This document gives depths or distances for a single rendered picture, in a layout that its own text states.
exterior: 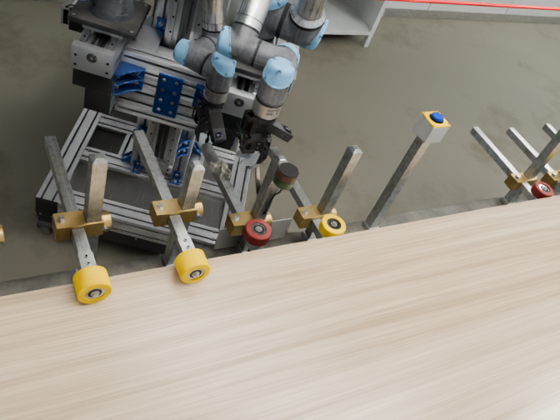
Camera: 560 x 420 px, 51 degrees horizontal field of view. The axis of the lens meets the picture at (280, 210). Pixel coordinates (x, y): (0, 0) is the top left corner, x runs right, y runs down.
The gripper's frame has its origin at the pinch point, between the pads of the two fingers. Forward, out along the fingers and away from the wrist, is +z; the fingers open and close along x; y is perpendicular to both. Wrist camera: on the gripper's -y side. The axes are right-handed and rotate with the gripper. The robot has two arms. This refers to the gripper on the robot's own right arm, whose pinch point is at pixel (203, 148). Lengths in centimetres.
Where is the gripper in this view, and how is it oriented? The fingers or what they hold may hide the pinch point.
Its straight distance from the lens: 201.4
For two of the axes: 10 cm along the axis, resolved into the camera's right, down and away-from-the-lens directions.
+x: -8.6, 1.3, -4.9
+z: -2.9, 6.6, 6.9
